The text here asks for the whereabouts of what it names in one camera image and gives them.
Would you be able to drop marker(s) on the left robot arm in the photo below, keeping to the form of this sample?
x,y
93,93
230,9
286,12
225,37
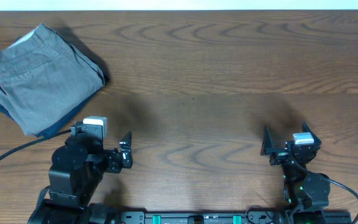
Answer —
x,y
77,169

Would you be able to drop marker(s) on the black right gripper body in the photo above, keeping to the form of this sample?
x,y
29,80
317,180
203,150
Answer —
x,y
280,155

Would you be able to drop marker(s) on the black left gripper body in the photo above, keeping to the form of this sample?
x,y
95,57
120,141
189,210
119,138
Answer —
x,y
112,163

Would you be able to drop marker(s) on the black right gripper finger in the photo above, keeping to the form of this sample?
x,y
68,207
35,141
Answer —
x,y
306,128
267,147

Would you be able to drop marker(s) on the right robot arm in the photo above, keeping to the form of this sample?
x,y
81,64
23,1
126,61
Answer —
x,y
305,191

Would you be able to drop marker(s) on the grey shorts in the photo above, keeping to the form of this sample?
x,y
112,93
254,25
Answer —
x,y
43,77

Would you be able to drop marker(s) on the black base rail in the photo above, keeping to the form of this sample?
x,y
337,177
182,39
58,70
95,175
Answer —
x,y
197,217

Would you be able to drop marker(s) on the folded navy blue garment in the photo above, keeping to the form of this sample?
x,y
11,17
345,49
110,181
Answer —
x,y
53,128

